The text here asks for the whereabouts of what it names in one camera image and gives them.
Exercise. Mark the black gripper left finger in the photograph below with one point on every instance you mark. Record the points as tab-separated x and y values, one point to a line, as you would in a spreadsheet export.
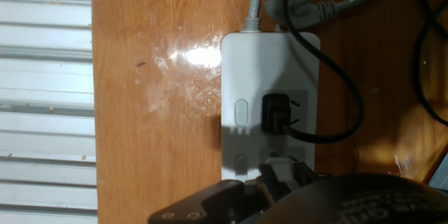
210	204

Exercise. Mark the white power strip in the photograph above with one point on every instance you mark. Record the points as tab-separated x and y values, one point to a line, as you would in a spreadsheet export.
252	66

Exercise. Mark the glossy wooden board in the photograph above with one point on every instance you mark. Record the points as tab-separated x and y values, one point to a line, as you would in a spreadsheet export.
140	129

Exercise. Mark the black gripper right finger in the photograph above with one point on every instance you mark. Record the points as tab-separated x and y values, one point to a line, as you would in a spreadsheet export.
283	190

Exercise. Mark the light blue clothes iron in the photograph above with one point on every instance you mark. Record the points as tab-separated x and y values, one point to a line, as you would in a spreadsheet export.
441	178

